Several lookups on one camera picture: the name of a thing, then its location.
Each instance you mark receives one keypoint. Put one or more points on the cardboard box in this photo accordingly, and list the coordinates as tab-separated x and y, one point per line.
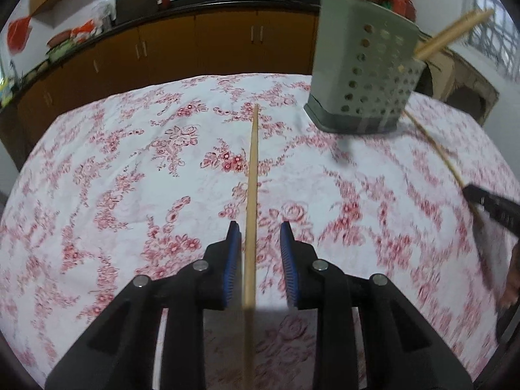
485	93

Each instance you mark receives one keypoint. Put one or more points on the window with grille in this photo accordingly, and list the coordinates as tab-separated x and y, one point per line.
495	40

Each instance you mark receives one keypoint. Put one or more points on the person's right hand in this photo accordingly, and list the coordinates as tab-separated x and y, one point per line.
512	280

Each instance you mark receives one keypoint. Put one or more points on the brown wooden base cabinet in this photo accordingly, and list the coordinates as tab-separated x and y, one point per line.
223	44

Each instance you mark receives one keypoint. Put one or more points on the red hanging bag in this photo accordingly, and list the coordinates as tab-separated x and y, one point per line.
19	34

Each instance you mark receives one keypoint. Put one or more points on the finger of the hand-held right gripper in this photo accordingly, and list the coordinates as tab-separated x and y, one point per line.
491	207

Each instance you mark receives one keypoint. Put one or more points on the wooden chopstick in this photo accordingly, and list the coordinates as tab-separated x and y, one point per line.
438	152
451	34
252	191

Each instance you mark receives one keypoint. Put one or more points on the red floral white tablecloth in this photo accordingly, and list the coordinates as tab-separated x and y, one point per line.
122	191

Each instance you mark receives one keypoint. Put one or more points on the green perforated utensil holder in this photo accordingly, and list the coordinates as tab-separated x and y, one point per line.
345	57

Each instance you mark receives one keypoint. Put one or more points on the pile of red kitchen containers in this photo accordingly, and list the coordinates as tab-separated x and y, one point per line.
65	38

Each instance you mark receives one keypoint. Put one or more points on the bottles on counter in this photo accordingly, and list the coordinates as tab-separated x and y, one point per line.
6	89

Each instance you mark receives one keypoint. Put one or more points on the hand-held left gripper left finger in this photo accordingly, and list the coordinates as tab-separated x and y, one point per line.
232	260

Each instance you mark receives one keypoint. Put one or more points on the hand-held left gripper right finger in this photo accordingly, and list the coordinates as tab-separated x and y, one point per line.
289	264

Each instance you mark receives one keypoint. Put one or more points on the dark board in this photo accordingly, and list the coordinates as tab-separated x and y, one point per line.
136	4

